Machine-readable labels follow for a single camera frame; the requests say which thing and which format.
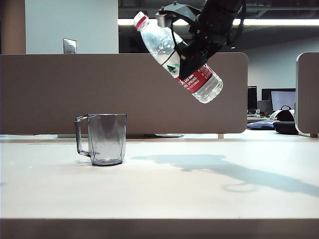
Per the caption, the long ceiling light strip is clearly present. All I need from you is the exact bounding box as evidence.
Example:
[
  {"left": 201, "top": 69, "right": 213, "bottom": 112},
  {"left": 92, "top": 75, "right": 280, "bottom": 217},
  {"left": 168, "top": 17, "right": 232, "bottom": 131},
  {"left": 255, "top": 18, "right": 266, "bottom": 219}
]
[{"left": 118, "top": 18, "right": 319, "bottom": 26}]

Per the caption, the wide black computer monitor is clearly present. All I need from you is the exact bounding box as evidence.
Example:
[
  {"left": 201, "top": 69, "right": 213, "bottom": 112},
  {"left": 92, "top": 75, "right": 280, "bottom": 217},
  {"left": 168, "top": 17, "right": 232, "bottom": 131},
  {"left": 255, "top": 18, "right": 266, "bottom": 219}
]
[{"left": 261, "top": 88, "right": 297, "bottom": 118}]

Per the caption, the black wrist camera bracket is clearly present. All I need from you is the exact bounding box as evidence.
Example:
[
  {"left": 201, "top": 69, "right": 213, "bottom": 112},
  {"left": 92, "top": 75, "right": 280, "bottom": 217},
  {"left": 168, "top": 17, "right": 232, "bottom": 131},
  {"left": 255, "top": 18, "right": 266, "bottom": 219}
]
[{"left": 156, "top": 1, "right": 203, "bottom": 27}]

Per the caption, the grey metal partition base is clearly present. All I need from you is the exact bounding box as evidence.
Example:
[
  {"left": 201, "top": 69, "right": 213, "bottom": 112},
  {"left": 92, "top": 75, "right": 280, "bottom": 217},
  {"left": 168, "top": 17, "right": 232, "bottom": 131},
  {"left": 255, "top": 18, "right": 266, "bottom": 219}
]
[{"left": 154, "top": 133, "right": 185, "bottom": 138}]

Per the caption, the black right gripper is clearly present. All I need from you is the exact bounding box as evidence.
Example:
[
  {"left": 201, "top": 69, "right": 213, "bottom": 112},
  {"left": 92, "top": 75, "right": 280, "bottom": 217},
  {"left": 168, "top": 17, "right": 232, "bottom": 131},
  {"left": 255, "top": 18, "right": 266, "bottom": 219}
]
[{"left": 174, "top": 21, "right": 229, "bottom": 78}]

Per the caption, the black bag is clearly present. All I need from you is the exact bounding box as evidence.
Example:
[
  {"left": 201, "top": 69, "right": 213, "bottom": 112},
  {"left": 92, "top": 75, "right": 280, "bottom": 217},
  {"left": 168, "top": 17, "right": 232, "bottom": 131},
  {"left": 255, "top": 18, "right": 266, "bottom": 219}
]
[{"left": 273, "top": 105, "right": 299, "bottom": 135}]

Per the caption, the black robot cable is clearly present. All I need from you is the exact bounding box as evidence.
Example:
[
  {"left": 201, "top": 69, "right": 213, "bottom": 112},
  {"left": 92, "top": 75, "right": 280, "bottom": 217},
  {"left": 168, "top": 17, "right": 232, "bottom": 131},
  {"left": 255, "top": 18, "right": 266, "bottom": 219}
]
[{"left": 225, "top": 3, "right": 248, "bottom": 47}]

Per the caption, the clear water bottle red label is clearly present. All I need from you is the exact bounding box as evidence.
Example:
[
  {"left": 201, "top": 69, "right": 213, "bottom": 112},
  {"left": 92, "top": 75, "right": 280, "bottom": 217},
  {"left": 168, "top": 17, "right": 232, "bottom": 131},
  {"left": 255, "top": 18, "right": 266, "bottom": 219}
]
[{"left": 133, "top": 11, "right": 224, "bottom": 105}]

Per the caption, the dark narrow computer monitor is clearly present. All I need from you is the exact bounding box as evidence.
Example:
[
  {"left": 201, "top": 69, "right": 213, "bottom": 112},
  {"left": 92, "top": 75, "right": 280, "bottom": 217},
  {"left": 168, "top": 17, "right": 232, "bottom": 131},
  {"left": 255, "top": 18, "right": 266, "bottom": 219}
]
[{"left": 247, "top": 86, "right": 258, "bottom": 116}]

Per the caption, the grey office chair back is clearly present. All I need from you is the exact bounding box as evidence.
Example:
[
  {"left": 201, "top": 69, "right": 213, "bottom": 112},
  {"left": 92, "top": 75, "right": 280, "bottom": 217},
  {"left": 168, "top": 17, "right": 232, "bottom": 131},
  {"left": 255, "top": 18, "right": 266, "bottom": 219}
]
[{"left": 257, "top": 100, "right": 274, "bottom": 117}]

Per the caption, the wide brown desk partition panel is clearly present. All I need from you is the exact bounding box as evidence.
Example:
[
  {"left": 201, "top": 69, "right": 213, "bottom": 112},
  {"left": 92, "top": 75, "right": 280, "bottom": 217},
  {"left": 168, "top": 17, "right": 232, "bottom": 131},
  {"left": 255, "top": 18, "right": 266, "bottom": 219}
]
[{"left": 0, "top": 52, "right": 249, "bottom": 136}]

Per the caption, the silver wall switch plate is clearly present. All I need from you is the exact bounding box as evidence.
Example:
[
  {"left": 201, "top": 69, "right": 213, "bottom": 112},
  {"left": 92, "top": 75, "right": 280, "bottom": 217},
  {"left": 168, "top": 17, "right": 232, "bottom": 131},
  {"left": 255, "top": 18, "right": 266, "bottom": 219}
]
[{"left": 63, "top": 38, "right": 77, "bottom": 54}]

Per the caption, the grey transparent faceted mug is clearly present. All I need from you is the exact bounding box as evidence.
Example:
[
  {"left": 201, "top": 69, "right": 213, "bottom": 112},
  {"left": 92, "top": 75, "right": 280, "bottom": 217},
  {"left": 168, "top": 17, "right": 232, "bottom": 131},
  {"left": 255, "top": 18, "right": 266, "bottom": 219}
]
[{"left": 74, "top": 113, "right": 127, "bottom": 167}]

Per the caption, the blue patterned cloth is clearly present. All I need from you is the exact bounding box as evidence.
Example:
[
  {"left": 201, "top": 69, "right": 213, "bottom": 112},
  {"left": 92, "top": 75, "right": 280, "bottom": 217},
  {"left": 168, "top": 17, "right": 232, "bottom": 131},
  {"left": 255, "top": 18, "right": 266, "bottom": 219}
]
[{"left": 247, "top": 120, "right": 276, "bottom": 130}]

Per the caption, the narrow brown desk partition panel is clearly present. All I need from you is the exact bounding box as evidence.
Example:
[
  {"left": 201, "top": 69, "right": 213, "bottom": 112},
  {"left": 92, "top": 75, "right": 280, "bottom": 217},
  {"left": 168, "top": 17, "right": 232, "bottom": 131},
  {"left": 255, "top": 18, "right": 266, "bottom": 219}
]
[{"left": 295, "top": 51, "right": 319, "bottom": 137}]

